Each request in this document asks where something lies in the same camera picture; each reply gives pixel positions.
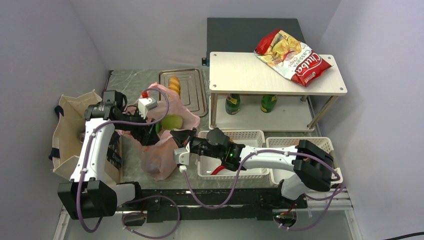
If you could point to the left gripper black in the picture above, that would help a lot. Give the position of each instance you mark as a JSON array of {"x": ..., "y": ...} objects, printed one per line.
[{"x": 146, "y": 135}]

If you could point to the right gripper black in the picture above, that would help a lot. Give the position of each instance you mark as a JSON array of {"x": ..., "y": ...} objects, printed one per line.
[{"x": 181, "y": 136}]

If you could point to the pink plastic grocery bag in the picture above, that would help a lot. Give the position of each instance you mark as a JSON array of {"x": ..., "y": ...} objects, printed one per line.
[{"x": 157, "y": 160}]

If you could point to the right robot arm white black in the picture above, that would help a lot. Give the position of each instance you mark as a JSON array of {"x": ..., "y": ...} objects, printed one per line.
[{"x": 312, "y": 167}]

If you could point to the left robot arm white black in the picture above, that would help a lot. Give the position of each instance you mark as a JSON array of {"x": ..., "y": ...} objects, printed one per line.
[{"x": 87, "y": 195}]

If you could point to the green cabbage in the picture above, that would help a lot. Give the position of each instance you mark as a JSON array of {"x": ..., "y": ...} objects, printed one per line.
[{"x": 172, "y": 122}]

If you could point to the left white plastic basket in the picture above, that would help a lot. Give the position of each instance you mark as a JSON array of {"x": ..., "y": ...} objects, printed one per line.
[{"x": 206, "y": 165}]

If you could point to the white plastic basket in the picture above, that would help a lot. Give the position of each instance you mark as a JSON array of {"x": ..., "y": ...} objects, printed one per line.
[
  {"x": 206, "y": 165},
  {"x": 276, "y": 175}
]

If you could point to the metal baking tray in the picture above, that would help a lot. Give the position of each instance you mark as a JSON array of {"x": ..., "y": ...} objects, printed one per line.
[{"x": 192, "y": 88}]

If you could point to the red chili pepper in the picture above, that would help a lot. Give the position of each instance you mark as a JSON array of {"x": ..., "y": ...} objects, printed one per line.
[{"x": 219, "y": 169}]

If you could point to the bread loaf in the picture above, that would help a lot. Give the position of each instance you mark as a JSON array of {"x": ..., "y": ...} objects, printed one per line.
[{"x": 174, "y": 85}]

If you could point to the left green glass bottle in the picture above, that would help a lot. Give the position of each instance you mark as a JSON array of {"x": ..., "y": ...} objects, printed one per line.
[{"x": 232, "y": 103}]

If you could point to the green glass bottle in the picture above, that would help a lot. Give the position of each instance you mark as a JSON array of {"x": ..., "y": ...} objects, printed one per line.
[
  {"x": 268, "y": 103},
  {"x": 232, "y": 103}
]

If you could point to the beige canvas tote bag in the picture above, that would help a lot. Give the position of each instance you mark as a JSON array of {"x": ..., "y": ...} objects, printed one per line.
[{"x": 68, "y": 137}]

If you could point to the white two-tier shelf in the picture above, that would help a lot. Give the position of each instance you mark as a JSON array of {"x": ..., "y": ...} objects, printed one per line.
[{"x": 298, "y": 108}]

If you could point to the right green glass bottle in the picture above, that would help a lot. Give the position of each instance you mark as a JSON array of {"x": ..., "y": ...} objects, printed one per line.
[{"x": 268, "y": 103}]

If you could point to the right white plastic basket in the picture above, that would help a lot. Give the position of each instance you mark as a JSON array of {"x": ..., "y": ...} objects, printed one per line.
[{"x": 276, "y": 175}]

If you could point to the dark grey back panel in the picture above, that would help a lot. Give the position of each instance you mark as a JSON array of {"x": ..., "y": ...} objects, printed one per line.
[{"x": 241, "y": 35}]

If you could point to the red cassava chips bag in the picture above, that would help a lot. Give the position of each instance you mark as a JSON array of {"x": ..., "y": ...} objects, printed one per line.
[{"x": 292, "y": 59}]

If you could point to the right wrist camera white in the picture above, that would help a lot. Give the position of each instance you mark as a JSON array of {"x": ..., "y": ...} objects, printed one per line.
[{"x": 181, "y": 156}]

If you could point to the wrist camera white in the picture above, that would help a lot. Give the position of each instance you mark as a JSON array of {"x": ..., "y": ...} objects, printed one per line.
[
  {"x": 181, "y": 156},
  {"x": 146, "y": 104}
]

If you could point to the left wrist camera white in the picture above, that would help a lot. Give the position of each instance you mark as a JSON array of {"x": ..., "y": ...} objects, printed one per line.
[{"x": 146, "y": 104}]

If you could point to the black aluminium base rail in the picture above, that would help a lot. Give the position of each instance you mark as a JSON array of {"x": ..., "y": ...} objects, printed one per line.
[{"x": 162, "y": 205}]

